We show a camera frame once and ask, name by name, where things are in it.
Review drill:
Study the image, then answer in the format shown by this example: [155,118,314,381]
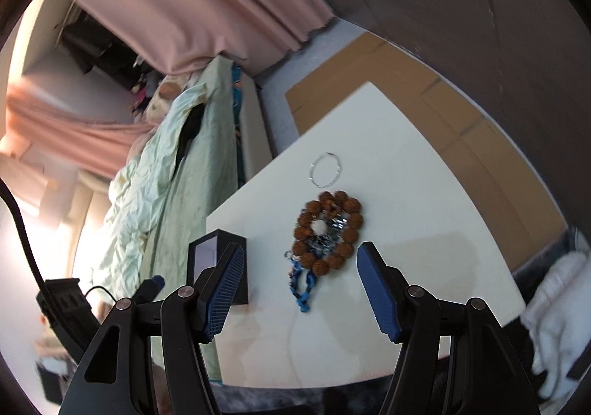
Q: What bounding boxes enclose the patterned pillow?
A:
[144,74,191,124]

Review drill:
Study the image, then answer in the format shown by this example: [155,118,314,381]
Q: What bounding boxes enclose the silver bangle ring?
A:
[308,152,343,189]

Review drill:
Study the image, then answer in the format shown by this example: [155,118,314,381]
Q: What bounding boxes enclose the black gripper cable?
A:
[0,178,116,305]

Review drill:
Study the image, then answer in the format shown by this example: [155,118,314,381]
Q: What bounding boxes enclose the black jewelry box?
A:
[186,229,246,297]

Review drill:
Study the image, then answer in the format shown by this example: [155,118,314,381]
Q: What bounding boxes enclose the hanging dark clothes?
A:
[60,12,152,90]

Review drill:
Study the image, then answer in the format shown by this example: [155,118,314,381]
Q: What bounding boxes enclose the green bed mattress cover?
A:
[140,57,238,301]

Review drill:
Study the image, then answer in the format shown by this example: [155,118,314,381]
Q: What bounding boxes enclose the flat brown cardboard sheet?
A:
[287,33,567,270]

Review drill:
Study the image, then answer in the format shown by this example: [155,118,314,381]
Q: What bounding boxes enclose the black garment on bed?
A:
[172,104,205,178]

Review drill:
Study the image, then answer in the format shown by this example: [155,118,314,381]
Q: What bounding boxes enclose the blue braided bracelet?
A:
[283,250,320,314]

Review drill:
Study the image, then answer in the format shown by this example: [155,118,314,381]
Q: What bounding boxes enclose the pink curtain at left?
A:
[6,86,156,179]

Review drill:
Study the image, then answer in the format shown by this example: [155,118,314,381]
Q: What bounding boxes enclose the pale green duvet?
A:
[91,81,211,298]

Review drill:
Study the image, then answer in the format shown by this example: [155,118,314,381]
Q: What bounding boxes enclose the brown wooden bead bracelet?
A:
[291,190,365,277]

